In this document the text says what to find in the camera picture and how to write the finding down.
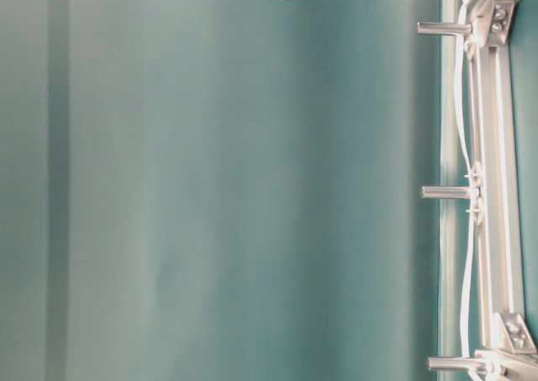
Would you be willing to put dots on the top metal pin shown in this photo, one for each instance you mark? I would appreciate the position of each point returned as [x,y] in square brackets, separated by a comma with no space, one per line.
[444,29]

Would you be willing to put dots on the metal pin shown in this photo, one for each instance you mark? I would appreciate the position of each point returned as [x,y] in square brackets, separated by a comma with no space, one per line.
[474,365]
[447,192]
[444,29]

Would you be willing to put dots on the middle metal pin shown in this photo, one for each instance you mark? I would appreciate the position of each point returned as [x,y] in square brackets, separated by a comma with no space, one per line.
[447,192]

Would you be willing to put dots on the bottom metal pin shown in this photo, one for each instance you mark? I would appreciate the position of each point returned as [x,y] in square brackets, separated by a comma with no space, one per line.
[474,365]

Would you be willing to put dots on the upper corner bracket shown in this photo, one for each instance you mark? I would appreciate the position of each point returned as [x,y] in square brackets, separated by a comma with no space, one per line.
[492,27]

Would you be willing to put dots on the corner bracket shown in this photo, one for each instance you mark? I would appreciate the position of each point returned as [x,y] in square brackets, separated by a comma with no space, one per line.
[513,334]
[492,27]

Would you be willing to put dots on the aluminium extrusion frame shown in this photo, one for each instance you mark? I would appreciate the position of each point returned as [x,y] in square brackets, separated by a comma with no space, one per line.
[481,261]

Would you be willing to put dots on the lower corner bracket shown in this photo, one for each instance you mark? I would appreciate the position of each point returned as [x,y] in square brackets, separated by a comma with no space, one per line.
[513,334]

